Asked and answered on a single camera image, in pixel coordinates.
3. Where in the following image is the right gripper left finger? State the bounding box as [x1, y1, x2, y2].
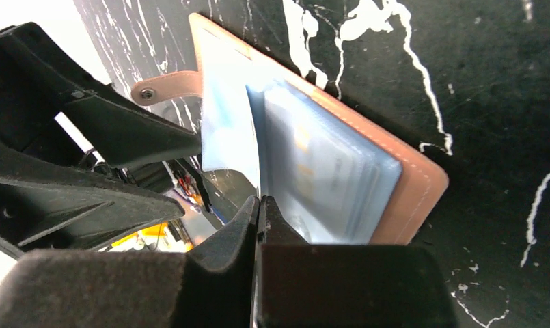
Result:
[0, 197, 260, 327]

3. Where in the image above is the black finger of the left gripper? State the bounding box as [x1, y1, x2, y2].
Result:
[0, 22, 201, 168]

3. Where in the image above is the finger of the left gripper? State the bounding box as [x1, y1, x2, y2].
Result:
[0, 143, 185, 259]

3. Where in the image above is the brown leather card holder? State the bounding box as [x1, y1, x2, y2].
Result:
[131, 14, 449, 245]

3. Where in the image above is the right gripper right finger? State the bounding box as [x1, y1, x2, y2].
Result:
[254, 196, 458, 327]

